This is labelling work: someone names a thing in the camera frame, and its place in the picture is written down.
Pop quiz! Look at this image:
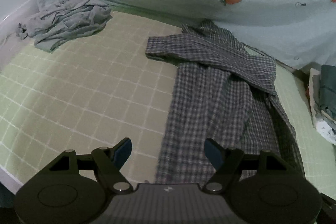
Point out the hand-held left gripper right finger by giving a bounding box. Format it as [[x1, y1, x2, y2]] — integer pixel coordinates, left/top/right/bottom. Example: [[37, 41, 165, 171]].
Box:
[[203, 138, 287, 193]]

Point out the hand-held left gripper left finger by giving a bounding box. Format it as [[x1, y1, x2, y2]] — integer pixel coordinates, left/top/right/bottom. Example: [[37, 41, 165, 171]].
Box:
[[49, 137, 133, 193]]

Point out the blue checked shirt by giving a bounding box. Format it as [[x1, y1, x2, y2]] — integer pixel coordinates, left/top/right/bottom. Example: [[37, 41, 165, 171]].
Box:
[[145, 20, 306, 185]]

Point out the pile of folded clothes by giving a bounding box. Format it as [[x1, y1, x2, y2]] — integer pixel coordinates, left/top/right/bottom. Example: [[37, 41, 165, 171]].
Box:
[[306, 64, 336, 146]]

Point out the grey garment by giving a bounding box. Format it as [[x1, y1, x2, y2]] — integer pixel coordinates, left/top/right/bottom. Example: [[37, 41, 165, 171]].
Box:
[[17, 0, 113, 53]]

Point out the white plastic sheet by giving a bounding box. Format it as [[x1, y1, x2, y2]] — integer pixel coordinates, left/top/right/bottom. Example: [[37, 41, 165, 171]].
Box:
[[0, 0, 40, 52]]

